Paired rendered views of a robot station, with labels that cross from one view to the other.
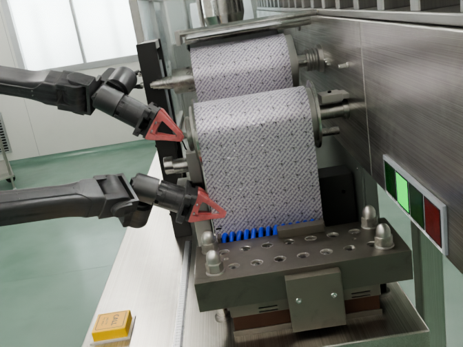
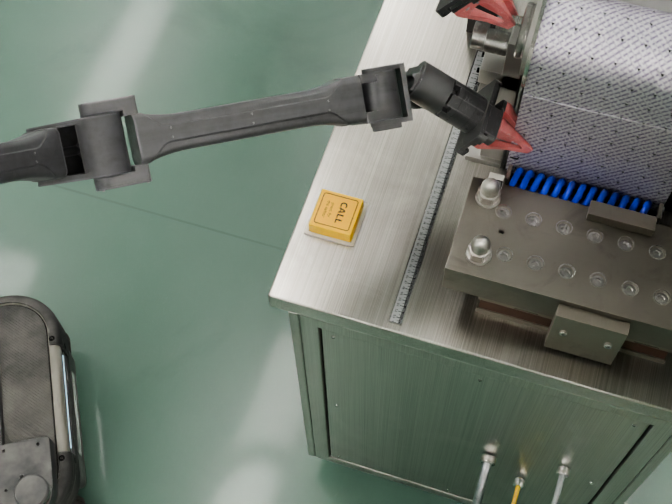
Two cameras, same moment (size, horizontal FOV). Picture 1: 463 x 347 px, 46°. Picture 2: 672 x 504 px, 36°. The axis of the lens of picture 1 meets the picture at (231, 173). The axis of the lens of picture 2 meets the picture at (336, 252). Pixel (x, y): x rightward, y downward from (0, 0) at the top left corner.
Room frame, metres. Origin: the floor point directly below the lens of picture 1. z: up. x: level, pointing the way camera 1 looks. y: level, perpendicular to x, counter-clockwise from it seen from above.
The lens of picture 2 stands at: (0.22, 0.03, 2.32)
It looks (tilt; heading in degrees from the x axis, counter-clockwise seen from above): 62 degrees down; 19
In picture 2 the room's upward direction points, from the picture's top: 2 degrees counter-clockwise
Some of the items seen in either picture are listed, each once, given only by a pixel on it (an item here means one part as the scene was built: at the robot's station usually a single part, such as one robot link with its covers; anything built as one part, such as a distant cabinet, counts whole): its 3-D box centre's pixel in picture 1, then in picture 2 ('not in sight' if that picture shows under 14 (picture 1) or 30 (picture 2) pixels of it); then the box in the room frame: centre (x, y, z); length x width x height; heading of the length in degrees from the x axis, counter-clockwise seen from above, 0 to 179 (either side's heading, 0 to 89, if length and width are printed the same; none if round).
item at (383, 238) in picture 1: (383, 234); not in sight; (0.92, -0.26, 1.05); 0.04 x 0.04 x 0.04
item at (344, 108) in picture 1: (331, 111); not in sight; (1.14, -0.23, 1.25); 0.07 x 0.04 x 0.04; 89
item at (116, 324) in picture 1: (112, 325); (336, 215); (0.99, 0.29, 0.91); 0.07 x 0.07 x 0.02; 89
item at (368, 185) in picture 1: (295, 115); not in sight; (2.21, -0.31, 1.02); 2.24 x 0.04 x 0.24; 179
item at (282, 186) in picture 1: (264, 195); (595, 153); (1.08, -0.06, 1.11); 0.23 x 0.01 x 0.18; 89
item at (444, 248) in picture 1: (410, 198); not in sight; (0.75, -0.26, 1.18); 0.25 x 0.01 x 0.07; 179
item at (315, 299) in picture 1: (315, 300); (585, 336); (0.87, -0.11, 0.96); 0.10 x 0.03 x 0.11; 89
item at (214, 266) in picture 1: (213, 261); (480, 247); (0.92, 0.06, 1.05); 0.04 x 0.04 x 0.04
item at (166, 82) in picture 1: (162, 83); not in sight; (1.40, 0.14, 1.33); 0.06 x 0.03 x 0.03; 89
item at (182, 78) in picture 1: (184, 80); not in sight; (1.40, 0.08, 1.33); 0.06 x 0.06 x 0.06; 89
